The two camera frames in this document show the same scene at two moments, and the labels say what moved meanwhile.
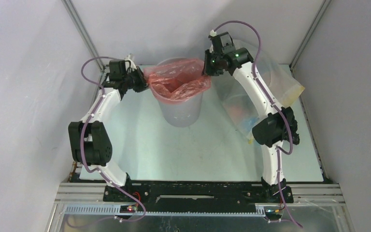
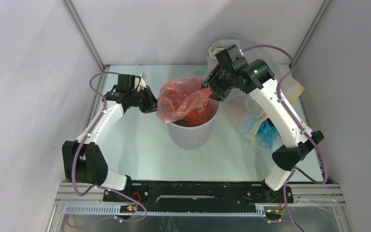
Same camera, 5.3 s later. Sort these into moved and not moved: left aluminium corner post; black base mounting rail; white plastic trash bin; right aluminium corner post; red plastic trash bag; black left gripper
Moved: white plastic trash bin; red plastic trash bag; black left gripper
Not moved: left aluminium corner post; black base mounting rail; right aluminium corner post
